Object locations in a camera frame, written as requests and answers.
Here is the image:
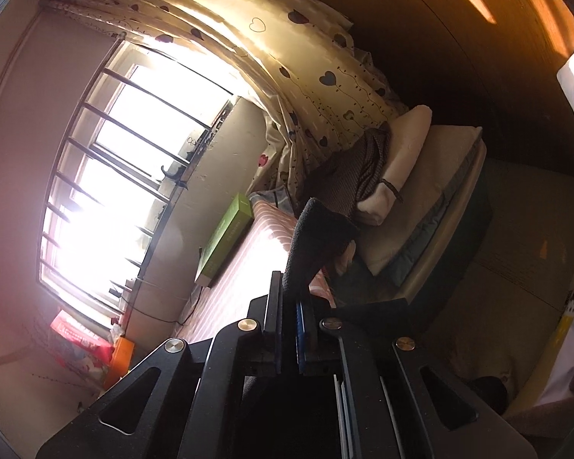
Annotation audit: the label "long green white box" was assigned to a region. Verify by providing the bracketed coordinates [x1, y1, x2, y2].
[194, 192, 254, 288]

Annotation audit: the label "heart print curtain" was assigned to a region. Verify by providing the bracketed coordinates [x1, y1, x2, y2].
[41, 0, 409, 202]

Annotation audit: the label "orange box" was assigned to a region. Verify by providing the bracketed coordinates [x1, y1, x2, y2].
[104, 337, 137, 391]

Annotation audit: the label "beige folded quilt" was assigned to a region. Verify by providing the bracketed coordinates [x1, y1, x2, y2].
[364, 124, 489, 279]

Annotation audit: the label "white pillow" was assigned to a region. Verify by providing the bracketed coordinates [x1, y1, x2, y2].
[356, 105, 434, 226]

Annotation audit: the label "pink striped bed sheet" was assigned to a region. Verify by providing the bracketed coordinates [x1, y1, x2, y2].
[174, 201, 338, 345]

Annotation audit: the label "black charging cable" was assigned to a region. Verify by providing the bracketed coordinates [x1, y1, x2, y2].
[123, 275, 202, 327]

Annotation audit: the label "brown knitted blanket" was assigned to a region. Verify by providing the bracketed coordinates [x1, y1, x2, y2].
[311, 124, 394, 221]

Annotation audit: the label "wooden wardrobe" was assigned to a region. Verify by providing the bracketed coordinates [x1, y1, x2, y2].
[249, 0, 574, 177]

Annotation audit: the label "red printed bag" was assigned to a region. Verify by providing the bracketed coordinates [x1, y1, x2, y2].
[50, 311, 114, 389]

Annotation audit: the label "black pants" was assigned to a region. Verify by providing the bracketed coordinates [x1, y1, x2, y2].
[230, 197, 429, 459]

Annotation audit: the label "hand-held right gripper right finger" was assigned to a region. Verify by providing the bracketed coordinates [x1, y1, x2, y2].
[294, 296, 539, 459]

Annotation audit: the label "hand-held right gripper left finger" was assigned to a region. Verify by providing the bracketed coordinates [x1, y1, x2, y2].
[36, 272, 283, 459]

